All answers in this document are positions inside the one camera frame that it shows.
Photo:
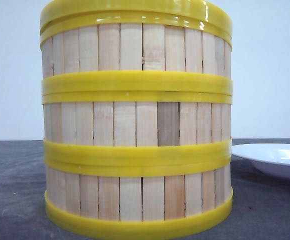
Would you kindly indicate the three-bun bamboo steamer tier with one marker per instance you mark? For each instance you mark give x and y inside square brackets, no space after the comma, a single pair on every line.
[85,135]

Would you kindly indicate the one-bun bamboo steamer tier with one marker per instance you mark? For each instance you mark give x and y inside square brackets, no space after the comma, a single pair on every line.
[90,59]

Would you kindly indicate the yellow bamboo steamer lid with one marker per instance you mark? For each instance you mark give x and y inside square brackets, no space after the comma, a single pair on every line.
[62,15]

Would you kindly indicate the two-bun bottom steamer tier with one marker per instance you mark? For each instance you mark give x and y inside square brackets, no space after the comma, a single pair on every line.
[154,207]

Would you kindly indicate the white plate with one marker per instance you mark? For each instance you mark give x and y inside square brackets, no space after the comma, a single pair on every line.
[272,159]

